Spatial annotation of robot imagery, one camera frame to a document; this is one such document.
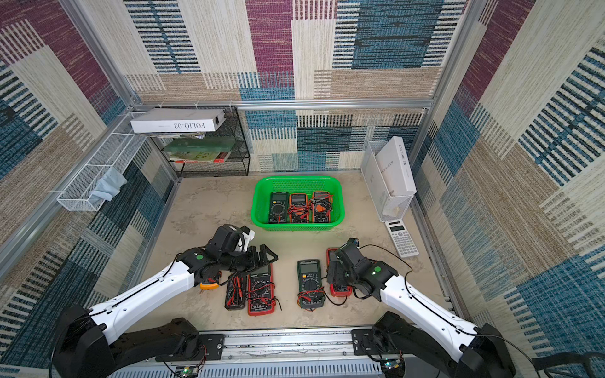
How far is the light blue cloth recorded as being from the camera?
67 centimetres

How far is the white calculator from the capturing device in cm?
94

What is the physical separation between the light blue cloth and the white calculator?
97 centimetres
